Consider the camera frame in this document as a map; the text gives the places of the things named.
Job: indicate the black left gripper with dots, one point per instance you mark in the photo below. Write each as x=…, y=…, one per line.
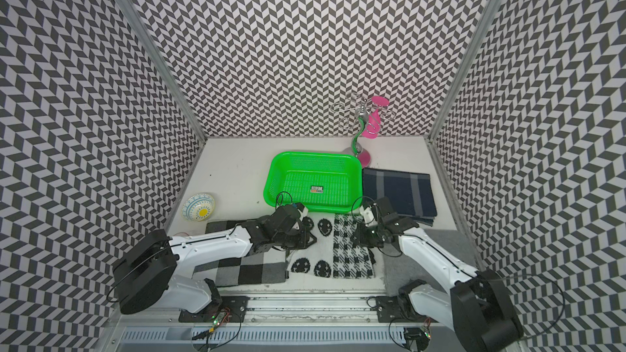
x=304, y=243

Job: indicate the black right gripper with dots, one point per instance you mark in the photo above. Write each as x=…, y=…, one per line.
x=359, y=235

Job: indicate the white smiley checkered scarf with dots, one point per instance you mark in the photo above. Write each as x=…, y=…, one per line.
x=334, y=255

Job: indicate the black grey block scarf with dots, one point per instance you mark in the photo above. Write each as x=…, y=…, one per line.
x=259, y=269

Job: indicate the grey fuzzy scarf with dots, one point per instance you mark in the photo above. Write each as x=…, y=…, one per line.
x=400, y=271

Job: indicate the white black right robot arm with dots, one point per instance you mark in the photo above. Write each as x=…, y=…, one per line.
x=474, y=304

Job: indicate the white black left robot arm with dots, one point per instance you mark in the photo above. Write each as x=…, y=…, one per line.
x=158, y=271

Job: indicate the navy plaid folded scarf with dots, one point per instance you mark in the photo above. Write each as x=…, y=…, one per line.
x=410, y=194

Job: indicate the green plastic perforated basket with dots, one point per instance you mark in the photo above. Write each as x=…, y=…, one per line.
x=323, y=182

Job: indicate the blue yellow patterned bowl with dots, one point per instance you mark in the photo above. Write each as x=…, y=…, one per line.
x=198, y=207

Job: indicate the chrome pink jewellery stand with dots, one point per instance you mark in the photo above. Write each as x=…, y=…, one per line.
x=369, y=112

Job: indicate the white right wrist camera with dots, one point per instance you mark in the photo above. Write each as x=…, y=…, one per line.
x=367, y=215

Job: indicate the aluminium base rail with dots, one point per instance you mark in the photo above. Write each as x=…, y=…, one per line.
x=287, y=321

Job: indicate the aluminium corner post right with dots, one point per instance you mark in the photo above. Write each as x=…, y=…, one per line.
x=468, y=59

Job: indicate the aluminium corner post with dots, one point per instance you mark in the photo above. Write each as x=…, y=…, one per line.
x=468, y=59
x=139, y=28

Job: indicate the aluminium corner post left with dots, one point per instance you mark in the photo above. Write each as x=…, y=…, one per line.
x=139, y=28

